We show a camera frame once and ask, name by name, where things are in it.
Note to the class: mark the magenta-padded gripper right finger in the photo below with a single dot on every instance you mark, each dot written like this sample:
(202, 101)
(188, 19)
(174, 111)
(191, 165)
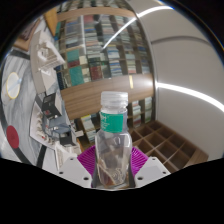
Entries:
(150, 168)

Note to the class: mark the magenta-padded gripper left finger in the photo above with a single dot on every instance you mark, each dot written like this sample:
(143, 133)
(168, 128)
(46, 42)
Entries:
(75, 170)

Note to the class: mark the clear plastic bottle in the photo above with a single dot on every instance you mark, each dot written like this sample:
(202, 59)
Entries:
(113, 146)

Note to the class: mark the wooden cubby shelf unit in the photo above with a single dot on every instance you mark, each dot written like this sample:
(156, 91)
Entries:
(163, 143)

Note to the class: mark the flat round red coaster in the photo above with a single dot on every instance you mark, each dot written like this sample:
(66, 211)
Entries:
(12, 136)

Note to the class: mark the ceiling light strips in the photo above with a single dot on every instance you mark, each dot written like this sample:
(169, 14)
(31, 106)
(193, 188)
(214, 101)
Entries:
(190, 93)

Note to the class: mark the white paper cup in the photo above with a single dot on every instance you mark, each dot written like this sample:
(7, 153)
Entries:
(13, 86)

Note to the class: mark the white ramped building model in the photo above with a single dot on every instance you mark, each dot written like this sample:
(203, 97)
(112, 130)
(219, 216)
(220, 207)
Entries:
(46, 53)

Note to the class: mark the book-filled wall bookshelf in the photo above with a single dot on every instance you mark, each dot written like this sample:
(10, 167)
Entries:
(100, 46)
(90, 125)

